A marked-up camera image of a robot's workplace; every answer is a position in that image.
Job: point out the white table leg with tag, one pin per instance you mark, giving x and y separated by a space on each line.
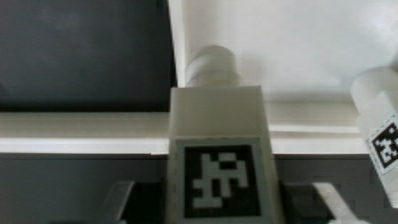
374 92

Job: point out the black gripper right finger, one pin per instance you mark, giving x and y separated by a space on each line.
314 204

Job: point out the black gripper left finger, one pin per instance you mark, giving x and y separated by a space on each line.
134 204

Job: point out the white U-shaped fence wall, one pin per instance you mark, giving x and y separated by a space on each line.
312 129

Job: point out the white square tabletop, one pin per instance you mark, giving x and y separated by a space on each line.
307 42

